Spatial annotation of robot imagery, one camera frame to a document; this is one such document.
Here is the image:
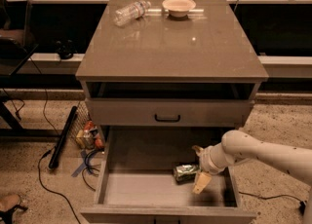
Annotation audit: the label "dark office chair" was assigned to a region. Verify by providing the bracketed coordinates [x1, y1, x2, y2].
[0, 0, 38, 77]

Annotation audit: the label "black floor cable left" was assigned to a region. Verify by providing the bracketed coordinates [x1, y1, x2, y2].
[26, 56, 82, 224]

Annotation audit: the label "clear plastic water bottle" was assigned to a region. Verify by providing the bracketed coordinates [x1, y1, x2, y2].
[114, 0, 151, 26]

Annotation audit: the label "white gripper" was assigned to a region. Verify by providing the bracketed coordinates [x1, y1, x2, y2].
[192, 143, 235, 194]

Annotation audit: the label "black floor cable right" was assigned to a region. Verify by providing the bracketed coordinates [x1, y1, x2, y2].
[239, 191, 303, 203]

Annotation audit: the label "blue cable bundle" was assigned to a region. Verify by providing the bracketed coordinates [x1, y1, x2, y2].
[81, 149, 105, 192]

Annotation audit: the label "blue tape strip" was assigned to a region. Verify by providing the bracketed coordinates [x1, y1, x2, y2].
[71, 150, 87, 177]

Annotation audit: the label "wire mesh basket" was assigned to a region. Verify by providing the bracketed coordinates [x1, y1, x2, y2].
[69, 101, 105, 150]

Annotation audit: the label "black power adapter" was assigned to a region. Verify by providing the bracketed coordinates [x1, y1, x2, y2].
[298, 201, 306, 216]

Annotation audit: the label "black bar on floor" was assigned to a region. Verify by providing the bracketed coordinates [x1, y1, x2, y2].
[48, 106, 78, 169]

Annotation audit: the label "green crushed soda can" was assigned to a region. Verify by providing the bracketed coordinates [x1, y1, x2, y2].
[174, 164, 199, 183]

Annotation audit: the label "black headphones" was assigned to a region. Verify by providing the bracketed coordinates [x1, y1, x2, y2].
[56, 40, 76, 59]

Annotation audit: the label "grey drawer cabinet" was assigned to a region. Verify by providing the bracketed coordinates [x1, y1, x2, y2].
[76, 0, 268, 140]

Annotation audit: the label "closed top drawer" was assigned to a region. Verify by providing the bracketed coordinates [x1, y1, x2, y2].
[86, 98, 254, 128]

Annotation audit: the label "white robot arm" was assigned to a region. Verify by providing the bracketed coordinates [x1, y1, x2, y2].
[192, 131, 312, 194]

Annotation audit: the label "white paper bowl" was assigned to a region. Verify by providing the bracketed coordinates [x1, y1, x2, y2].
[162, 0, 196, 18]

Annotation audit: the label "black floor cable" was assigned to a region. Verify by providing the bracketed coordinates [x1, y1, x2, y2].
[239, 191, 303, 203]
[26, 56, 82, 224]

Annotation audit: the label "open middle drawer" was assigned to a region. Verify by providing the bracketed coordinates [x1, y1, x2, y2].
[81, 127, 256, 224]

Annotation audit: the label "black drawer handle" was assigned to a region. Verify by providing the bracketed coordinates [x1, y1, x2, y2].
[154, 114, 181, 123]

